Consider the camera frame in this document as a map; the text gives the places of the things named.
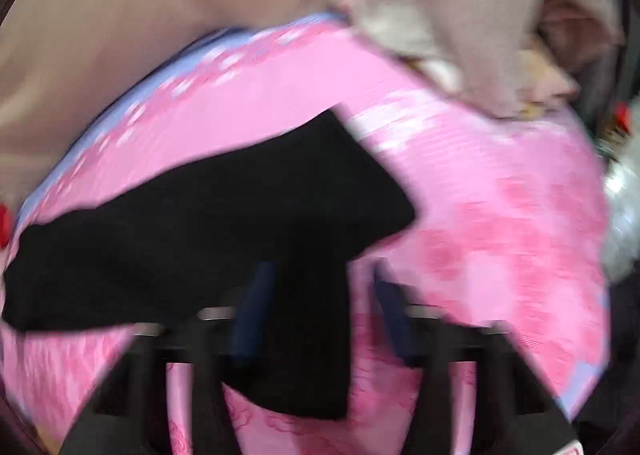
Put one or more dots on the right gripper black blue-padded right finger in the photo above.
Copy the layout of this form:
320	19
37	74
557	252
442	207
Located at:
514	412

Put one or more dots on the black pants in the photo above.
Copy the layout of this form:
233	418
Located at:
268	230

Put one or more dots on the floral pastel blanket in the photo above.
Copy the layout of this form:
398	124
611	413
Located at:
508	58

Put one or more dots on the white cat face pillow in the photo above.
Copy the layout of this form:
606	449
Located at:
6	225

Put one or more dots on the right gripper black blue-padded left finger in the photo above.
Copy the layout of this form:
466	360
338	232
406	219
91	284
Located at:
128	412

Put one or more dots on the beige curtain cloth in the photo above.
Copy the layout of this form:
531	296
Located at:
150	9

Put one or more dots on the pink rose-print bed sheet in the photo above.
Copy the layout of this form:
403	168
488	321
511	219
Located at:
513	219

